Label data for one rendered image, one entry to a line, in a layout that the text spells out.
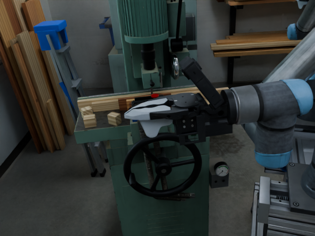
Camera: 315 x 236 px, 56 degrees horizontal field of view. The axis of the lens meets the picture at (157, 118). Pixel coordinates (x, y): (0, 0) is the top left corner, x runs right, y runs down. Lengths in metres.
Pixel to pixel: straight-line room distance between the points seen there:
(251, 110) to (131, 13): 0.70
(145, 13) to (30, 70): 1.59
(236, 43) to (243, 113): 2.72
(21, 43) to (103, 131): 1.46
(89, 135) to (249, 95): 0.79
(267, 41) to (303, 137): 2.00
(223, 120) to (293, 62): 0.24
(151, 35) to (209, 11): 2.49
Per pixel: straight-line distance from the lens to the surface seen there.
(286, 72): 0.76
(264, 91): 0.61
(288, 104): 0.62
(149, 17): 1.15
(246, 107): 0.59
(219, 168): 1.32
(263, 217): 1.09
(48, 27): 2.02
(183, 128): 0.58
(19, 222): 2.30
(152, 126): 0.58
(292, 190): 1.05
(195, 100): 0.57
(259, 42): 3.34
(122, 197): 1.43
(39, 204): 2.36
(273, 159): 0.68
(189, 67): 0.55
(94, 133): 1.23
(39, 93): 2.64
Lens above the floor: 1.50
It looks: 29 degrees down
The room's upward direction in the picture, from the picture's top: 5 degrees counter-clockwise
